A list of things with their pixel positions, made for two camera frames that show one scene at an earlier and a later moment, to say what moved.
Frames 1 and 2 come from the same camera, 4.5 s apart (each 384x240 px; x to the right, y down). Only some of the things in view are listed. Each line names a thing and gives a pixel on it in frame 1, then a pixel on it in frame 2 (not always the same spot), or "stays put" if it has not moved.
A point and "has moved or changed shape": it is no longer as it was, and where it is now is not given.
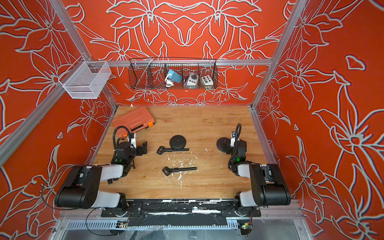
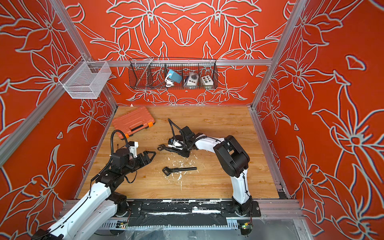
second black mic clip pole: [166, 170] stays put
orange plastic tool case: [136, 120] stays put
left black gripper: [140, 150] -> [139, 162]
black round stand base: [177, 142] has moved or changed shape
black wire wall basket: [173, 74] stays put
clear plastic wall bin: [85, 79] stays put
